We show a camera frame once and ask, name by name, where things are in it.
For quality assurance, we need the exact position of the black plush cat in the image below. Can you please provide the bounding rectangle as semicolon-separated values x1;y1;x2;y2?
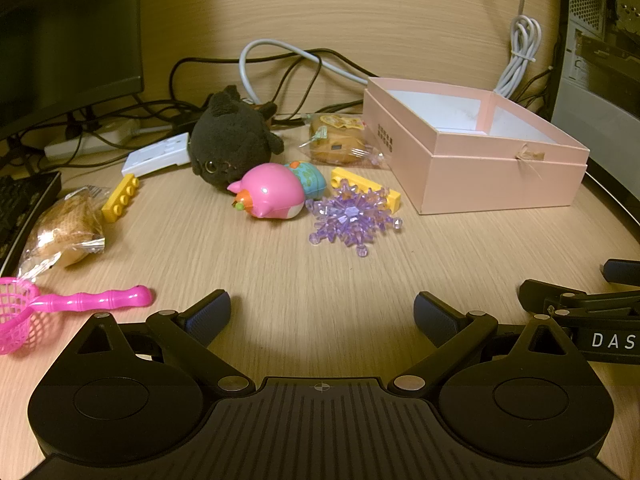
189;85;286;195

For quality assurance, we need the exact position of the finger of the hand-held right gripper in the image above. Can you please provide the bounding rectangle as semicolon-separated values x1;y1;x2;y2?
518;279;640;321
602;258;640;287

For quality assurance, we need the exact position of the pink cardboard box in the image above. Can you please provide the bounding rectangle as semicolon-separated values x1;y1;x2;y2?
362;77;591;216

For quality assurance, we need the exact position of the yellow toy brick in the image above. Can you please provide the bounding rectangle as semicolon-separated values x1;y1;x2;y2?
101;174;141;223
330;166;403;211

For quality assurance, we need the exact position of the teal egg toy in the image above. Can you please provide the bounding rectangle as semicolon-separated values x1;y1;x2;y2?
284;160;328;201

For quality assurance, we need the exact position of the pink penguin toy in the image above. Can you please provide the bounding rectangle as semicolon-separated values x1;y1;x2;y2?
227;163;307;221

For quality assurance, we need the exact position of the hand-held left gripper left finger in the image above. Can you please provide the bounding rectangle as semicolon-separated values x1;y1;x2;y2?
75;289;256;394

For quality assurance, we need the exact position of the computer tower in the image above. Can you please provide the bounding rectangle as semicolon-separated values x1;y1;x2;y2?
547;0;640;136

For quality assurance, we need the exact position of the grey cable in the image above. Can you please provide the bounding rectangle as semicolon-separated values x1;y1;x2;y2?
239;39;371;106

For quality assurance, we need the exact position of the black monitor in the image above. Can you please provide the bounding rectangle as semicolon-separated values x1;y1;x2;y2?
0;0;146;142

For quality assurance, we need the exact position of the black cable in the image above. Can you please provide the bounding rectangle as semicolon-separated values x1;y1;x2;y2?
167;49;368;128

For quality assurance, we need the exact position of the cake with printed label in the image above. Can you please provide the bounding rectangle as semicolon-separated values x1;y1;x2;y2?
299;112;388;168

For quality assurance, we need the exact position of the purple crystal snowflake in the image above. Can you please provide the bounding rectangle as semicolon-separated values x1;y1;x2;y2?
305;180;403;258

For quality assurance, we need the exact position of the black keyboard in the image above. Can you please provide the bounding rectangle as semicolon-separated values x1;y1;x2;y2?
0;170;62;266

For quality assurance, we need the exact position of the white power strip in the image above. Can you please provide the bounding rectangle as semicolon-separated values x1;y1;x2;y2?
44;119;141;158

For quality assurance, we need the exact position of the pink toy net scoop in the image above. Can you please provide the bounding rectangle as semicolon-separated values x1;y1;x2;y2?
0;277;153;356

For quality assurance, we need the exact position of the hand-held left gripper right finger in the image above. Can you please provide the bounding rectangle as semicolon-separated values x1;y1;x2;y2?
392;290;576;394

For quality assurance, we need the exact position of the coiled white cable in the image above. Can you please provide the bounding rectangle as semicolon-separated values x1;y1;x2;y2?
492;0;543;98

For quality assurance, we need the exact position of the white plastic holder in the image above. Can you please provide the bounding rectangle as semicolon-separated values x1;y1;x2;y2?
121;132;193;177

